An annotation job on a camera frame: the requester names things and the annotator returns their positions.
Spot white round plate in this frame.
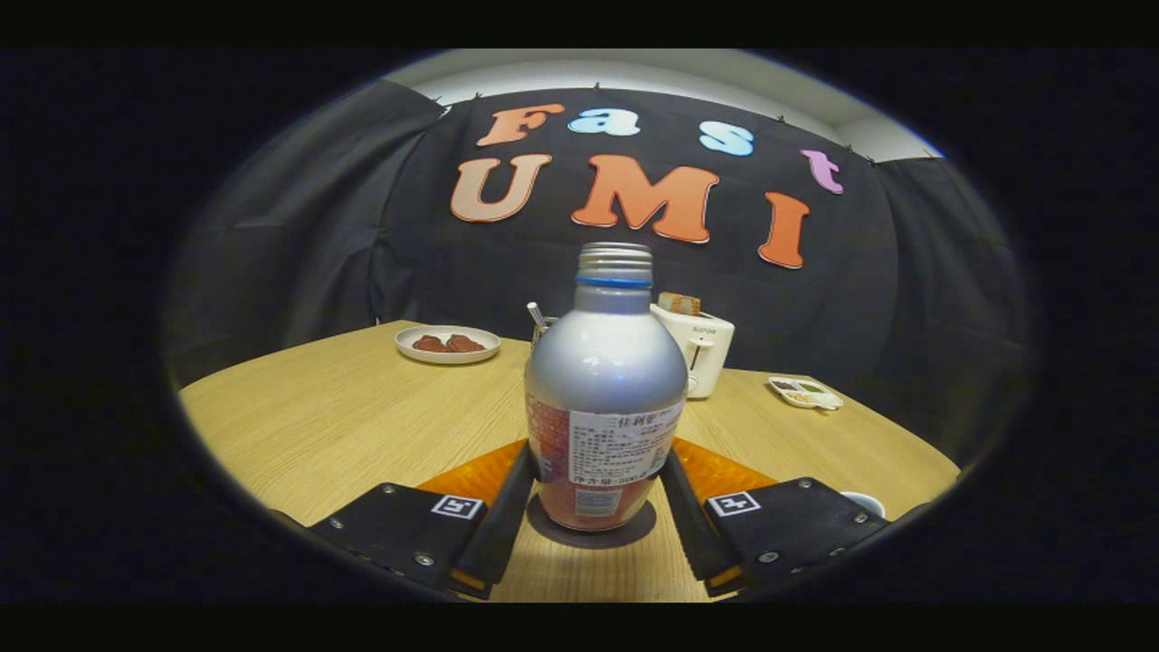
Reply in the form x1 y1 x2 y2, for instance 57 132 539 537
395 325 502 365

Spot black backdrop cloth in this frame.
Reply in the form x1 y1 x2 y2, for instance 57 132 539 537
163 77 1029 472

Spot white toaster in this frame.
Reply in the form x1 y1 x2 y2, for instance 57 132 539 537
649 303 736 399

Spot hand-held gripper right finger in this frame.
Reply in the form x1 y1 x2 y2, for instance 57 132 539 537
661 437 893 597

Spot dark brown round coaster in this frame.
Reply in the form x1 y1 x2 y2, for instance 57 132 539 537
527 494 657 550

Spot wooden table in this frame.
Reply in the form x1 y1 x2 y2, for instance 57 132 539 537
178 319 961 603

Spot silver bottle with red label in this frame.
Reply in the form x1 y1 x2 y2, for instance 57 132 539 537
523 242 689 532

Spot small white divided dish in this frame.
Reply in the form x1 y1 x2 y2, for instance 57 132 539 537
768 375 845 411

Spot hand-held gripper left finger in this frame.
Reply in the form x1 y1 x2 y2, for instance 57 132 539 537
308 439 535 600

